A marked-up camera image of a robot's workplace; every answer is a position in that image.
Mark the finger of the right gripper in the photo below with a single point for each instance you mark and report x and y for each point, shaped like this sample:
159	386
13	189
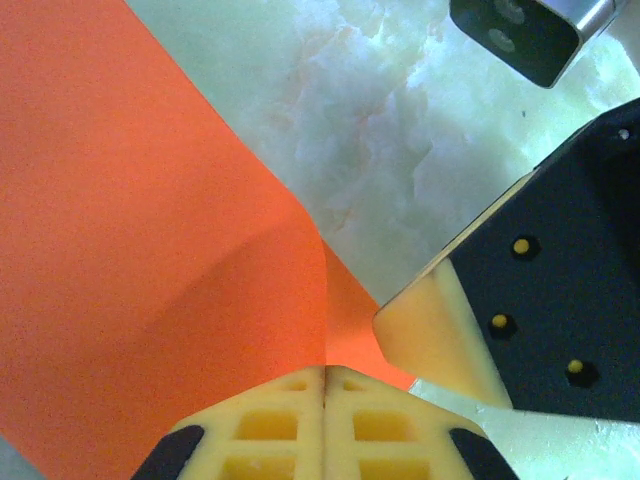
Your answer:
525	310

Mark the orange paper sheet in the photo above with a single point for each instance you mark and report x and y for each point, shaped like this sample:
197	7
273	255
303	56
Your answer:
125	225

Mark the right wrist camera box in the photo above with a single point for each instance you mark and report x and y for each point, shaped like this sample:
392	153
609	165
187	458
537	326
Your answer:
525	40

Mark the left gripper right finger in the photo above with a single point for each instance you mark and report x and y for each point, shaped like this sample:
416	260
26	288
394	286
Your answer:
400	430

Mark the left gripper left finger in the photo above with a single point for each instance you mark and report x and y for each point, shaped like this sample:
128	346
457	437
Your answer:
260	430

